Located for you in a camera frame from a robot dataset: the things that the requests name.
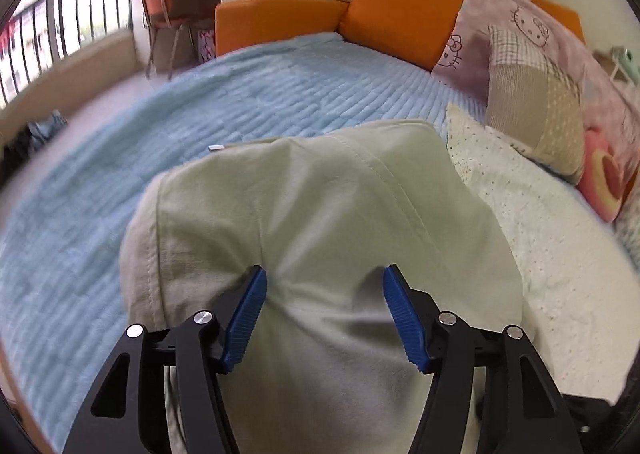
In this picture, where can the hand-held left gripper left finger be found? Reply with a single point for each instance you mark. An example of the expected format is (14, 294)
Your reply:
(245, 319)

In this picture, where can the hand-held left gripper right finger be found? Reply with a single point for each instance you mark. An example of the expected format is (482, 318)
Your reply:
(405, 319)

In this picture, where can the pale green hooded jacket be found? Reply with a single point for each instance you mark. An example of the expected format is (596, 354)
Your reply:
(310, 209)

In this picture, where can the white daisy blanket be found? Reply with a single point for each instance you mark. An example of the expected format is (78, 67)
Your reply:
(550, 234)

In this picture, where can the light blue quilted bed sheet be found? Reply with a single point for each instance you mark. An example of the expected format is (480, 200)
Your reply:
(150, 133)

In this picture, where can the white floral pillow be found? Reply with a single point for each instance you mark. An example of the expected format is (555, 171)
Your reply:
(629, 234)

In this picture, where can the pink bear plush cushion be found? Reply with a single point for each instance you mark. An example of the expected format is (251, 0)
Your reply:
(605, 173)

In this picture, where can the beige patchwork pillow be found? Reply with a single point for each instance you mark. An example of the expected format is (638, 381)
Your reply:
(540, 108)

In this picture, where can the patterned storage box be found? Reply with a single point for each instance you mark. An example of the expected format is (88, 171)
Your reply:
(206, 46)

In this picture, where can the blue grey shoes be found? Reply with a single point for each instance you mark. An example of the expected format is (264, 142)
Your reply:
(47, 126)

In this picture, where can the orange bed headboard cushions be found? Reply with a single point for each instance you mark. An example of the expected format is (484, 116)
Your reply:
(400, 8)

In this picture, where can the pink cartoon cat pillow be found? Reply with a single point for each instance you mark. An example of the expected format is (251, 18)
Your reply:
(525, 18)

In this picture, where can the mint green toy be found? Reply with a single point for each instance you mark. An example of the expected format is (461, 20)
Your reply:
(627, 63)

